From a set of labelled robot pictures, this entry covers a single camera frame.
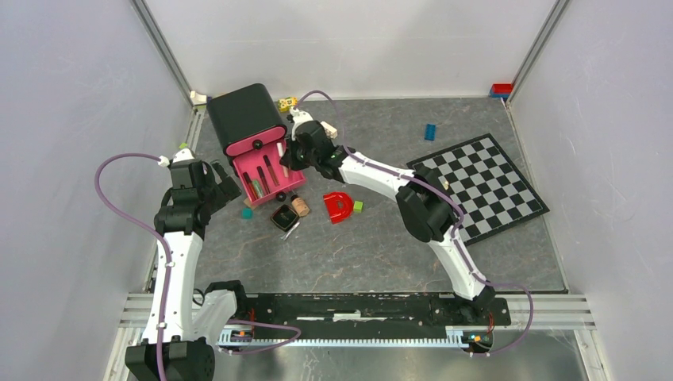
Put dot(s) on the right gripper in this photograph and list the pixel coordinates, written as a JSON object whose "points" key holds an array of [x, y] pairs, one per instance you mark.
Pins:
{"points": [[288, 159]]}

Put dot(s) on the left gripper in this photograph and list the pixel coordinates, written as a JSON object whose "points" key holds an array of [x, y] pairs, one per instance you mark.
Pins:
{"points": [[226, 190]]}

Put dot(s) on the red lipstick tube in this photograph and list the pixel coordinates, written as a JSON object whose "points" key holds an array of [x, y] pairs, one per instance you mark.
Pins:
{"points": [[250, 186]]}

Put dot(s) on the green lip balm tube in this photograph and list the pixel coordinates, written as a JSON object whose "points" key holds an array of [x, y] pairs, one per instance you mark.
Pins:
{"points": [[258, 188]]}

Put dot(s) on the small red lipstick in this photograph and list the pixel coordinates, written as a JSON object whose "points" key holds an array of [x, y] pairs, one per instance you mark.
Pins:
{"points": [[263, 180]]}

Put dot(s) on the brown lip gloss tube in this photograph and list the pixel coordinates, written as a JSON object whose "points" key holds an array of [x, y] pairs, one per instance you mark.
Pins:
{"points": [[271, 171]]}

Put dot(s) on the foundation bottle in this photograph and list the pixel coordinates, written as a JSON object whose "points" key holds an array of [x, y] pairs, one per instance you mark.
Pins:
{"points": [[299, 205]]}

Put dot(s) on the black pink drawer organizer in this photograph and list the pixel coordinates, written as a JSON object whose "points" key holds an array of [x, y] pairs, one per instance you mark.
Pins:
{"points": [[248, 124]]}

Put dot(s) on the silver tweezers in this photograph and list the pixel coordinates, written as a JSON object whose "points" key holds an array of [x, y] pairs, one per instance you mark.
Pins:
{"points": [[290, 231]]}

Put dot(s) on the pink white lip gloss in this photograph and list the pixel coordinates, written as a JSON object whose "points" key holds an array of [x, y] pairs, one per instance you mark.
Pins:
{"points": [[281, 151]]}

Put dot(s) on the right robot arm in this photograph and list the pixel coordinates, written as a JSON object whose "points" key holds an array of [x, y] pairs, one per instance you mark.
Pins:
{"points": [[428, 213]]}

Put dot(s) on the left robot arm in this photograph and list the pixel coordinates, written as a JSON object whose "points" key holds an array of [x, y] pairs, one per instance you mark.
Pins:
{"points": [[177, 343]]}

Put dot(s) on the wooden cube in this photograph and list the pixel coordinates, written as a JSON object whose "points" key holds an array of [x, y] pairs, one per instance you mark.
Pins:
{"points": [[249, 203]]}

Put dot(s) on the white lego brick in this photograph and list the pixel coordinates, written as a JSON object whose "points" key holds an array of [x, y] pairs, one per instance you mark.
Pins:
{"points": [[330, 131]]}

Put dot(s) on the teal cube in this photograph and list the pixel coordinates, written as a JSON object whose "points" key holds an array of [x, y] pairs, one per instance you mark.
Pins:
{"points": [[247, 213]]}

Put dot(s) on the yellow toy block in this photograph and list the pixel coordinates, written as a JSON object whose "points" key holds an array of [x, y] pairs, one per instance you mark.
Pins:
{"points": [[286, 104]]}

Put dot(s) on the black compact case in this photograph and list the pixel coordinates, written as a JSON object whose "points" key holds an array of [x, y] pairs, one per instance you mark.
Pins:
{"points": [[284, 218]]}

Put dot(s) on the red D-shaped toy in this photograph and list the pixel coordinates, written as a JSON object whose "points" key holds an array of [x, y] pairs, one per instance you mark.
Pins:
{"points": [[339, 206]]}

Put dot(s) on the small green cube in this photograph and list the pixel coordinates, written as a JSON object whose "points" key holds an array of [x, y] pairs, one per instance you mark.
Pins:
{"points": [[357, 206]]}

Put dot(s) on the white toy block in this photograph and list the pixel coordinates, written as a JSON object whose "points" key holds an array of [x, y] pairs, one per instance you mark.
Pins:
{"points": [[197, 99]]}

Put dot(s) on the blue lego brick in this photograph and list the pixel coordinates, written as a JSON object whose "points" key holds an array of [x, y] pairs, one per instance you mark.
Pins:
{"points": [[430, 132]]}

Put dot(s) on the black white chessboard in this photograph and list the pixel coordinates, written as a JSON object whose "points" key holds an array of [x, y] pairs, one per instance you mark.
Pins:
{"points": [[486, 184]]}

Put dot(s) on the red blue corner blocks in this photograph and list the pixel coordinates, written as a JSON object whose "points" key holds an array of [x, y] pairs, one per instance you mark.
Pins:
{"points": [[500, 90]]}

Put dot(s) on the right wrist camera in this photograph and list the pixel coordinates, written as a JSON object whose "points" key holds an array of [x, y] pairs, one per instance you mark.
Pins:
{"points": [[298, 117]]}

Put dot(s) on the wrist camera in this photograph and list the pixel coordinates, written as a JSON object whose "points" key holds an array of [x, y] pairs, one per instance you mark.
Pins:
{"points": [[298, 117], [183, 154]]}

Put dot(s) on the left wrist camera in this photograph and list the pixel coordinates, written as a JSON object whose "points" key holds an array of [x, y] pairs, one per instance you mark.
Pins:
{"points": [[183, 154]]}

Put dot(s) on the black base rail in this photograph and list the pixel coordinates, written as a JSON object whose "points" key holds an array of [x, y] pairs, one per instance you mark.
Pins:
{"points": [[375, 317]]}

